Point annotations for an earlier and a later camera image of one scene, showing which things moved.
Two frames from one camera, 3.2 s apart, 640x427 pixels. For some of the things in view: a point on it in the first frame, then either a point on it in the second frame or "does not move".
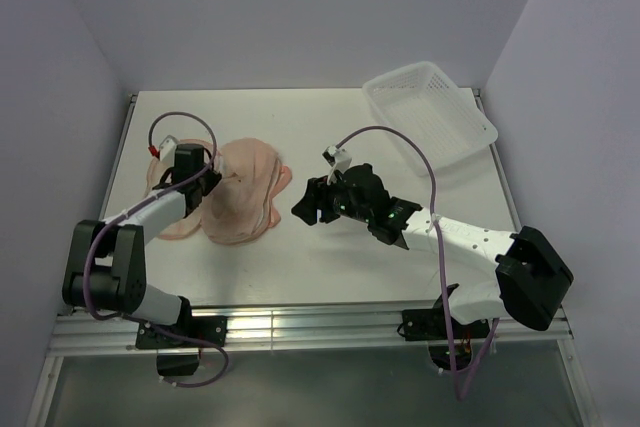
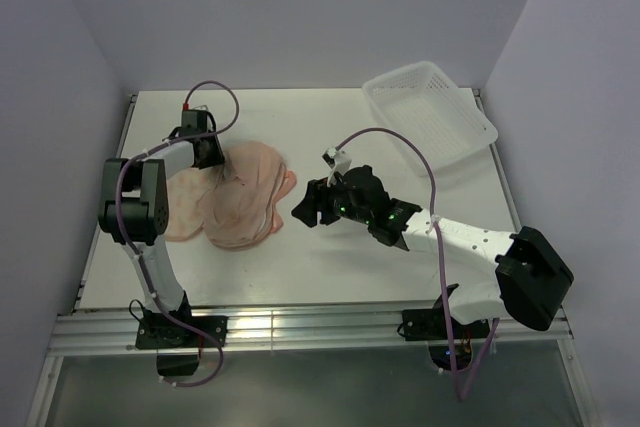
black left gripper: [212, 180] → [215, 159]
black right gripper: [316, 196] does not move
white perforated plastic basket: [424, 100] does not move
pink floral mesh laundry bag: [244, 204] does not move
